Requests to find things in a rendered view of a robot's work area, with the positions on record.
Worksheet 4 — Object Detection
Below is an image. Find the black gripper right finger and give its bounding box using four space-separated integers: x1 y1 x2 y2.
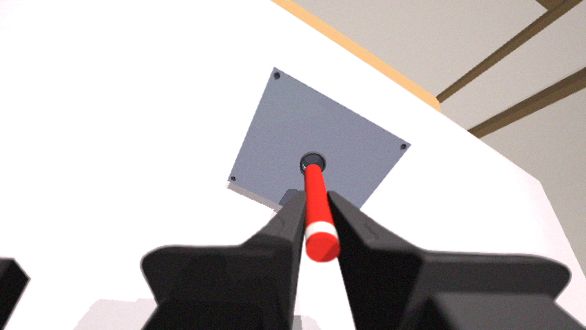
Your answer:
327 191 572 330

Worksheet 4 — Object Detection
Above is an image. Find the grey square plate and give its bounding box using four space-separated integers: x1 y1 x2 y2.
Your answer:
227 67 412 209

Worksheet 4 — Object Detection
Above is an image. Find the red peg with white band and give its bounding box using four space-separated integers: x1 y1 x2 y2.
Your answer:
304 164 340 263

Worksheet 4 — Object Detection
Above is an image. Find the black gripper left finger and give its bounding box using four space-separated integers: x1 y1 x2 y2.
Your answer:
139 190 306 330

